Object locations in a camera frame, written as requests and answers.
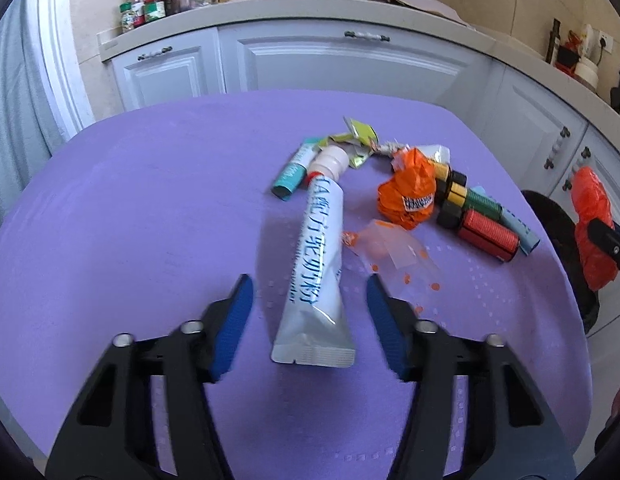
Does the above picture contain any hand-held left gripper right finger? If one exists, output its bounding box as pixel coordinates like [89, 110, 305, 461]
[365, 274, 578, 480]

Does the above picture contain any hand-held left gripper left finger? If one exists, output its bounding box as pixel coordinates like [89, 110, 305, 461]
[44, 273, 255, 480]

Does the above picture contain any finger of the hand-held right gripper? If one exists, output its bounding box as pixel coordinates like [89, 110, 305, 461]
[587, 217, 620, 288]

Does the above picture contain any orange plastic bag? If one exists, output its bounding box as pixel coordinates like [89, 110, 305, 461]
[570, 166, 620, 291]
[377, 147, 438, 231]

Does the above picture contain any black trash bin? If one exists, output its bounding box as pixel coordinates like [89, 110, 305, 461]
[521, 190, 600, 333]

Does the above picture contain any white squeeze tube blue print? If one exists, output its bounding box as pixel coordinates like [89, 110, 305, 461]
[270, 172, 355, 370]

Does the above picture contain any clear wrapper with orange dots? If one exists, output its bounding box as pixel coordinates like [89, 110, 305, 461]
[342, 220, 441, 293]

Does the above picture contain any light blue tube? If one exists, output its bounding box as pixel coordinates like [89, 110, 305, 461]
[470, 186, 541, 256]

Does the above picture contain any red cylinder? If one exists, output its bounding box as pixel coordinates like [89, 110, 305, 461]
[436, 207, 521, 263]

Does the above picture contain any green cylinder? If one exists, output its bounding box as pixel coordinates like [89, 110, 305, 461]
[437, 182, 504, 221]

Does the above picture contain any crumpled orange plastic bag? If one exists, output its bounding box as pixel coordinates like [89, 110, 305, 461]
[377, 147, 438, 231]

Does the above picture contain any purple table mat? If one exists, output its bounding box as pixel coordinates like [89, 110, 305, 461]
[0, 89, 593, 480]

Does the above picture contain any teal tube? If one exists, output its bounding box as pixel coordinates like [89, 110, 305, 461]
[271, 142, 321, 202]

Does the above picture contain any white round container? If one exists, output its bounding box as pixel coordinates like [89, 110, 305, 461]
[574, 56, 601, 87]

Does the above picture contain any green yellow torn wrapper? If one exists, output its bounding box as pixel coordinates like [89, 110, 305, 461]
[315, 116, 381, 170]

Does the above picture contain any dark tall bottle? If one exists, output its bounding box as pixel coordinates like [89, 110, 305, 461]
[546, 18, 562, 64]

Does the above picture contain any narrow white cabinet door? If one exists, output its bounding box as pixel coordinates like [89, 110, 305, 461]
[112, 42, 225, 111]

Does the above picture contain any wide white cabinet door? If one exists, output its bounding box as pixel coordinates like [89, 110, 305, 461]
[220, 22, 491, 106]

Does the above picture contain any white kitchen countertop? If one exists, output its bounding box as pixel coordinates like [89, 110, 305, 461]
[97, 0, 620, 126]

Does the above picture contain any silver wrapper tied with string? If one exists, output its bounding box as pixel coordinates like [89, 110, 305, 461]
[370, 140, 451, 163]

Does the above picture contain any white door frame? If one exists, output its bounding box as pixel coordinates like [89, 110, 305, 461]
[0, 0, 96, 221]

